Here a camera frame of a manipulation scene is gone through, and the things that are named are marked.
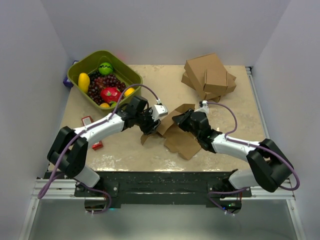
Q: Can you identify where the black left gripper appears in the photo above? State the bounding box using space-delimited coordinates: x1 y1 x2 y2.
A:
135 107 161 136

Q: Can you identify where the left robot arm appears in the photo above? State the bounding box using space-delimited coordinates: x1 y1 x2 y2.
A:
47 96 168 196

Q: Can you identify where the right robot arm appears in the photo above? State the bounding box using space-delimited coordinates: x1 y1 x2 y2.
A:
172 109 296 197

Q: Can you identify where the blue box behind basket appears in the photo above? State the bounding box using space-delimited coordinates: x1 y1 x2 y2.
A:
62 75 74 89

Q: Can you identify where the orange fruit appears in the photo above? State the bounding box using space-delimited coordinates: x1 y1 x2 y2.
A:
124 87 135 97

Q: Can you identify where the small yellow fruit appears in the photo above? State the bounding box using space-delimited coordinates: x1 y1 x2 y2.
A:
99 103 110 108

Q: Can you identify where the red dragon fruit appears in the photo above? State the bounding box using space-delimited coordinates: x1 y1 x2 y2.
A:
100 87 122 104

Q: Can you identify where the red snack packet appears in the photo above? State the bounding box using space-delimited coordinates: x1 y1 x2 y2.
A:
81 116 104 151

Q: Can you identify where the dark purple grape bunch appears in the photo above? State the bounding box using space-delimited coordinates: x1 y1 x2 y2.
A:
87 71 127 106

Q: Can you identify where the green apple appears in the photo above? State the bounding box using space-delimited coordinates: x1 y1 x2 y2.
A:
98 62 114 75

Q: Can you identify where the yellow mango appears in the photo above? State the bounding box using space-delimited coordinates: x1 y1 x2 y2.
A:
78 72 91 94

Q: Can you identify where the green plastic basket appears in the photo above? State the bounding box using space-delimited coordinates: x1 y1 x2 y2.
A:
67 50 143 114

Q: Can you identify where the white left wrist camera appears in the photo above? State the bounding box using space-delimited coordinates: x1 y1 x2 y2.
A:
151 104 168 121

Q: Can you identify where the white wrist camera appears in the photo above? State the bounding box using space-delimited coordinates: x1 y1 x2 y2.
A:
195 100 209 114
151 104 168 121

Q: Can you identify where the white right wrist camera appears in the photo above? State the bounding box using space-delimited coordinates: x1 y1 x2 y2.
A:
195 100 209 114

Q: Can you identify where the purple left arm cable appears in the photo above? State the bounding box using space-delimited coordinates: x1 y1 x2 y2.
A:
37 84 163 216

